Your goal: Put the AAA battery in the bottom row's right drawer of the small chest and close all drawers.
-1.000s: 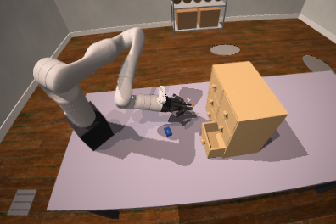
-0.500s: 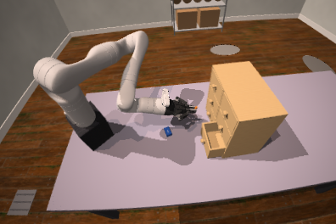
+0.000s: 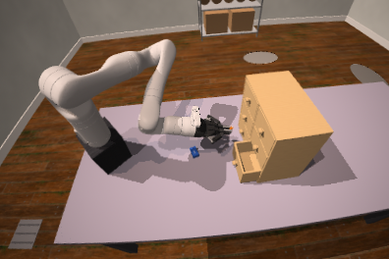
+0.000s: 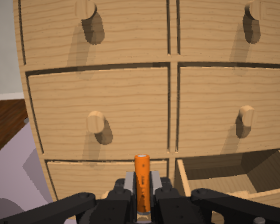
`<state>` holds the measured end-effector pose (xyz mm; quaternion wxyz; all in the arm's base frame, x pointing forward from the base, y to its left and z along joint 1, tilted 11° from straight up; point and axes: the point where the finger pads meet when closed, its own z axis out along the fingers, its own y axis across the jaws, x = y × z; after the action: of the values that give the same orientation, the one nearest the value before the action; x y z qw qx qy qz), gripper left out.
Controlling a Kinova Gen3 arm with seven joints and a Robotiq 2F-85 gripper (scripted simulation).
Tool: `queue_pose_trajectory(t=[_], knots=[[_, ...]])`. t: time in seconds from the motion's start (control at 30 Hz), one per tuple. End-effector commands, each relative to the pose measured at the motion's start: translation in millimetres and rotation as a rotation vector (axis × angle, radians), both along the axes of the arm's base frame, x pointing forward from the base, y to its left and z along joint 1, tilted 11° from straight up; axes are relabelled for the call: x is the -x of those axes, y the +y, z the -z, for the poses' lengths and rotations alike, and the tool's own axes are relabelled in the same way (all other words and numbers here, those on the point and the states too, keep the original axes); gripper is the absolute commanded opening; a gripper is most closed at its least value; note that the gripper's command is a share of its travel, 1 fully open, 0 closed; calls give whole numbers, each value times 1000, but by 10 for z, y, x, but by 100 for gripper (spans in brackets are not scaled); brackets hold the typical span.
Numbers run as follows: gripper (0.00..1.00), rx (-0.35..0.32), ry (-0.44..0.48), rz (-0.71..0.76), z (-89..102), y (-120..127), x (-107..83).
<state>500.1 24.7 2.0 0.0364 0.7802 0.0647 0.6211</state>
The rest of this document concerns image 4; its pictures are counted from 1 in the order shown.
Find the tan wooden chest of drawers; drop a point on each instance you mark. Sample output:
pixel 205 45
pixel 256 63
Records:
pixel 170 61

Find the orange aaa battery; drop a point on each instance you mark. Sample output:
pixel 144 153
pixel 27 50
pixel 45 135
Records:
pixel 142 169

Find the light brown wooden drawer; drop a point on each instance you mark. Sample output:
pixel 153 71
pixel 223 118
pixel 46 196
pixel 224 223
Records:
pixel 228 27
pixel 92 176
pixel 108 28
pixel 111 109
pixel 212 105
pixel 236 174

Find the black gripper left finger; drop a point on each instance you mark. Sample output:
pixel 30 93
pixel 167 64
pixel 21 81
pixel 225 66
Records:
pixel 114 210

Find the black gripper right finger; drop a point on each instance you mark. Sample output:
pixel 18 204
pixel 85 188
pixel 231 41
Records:
pixel 177 210

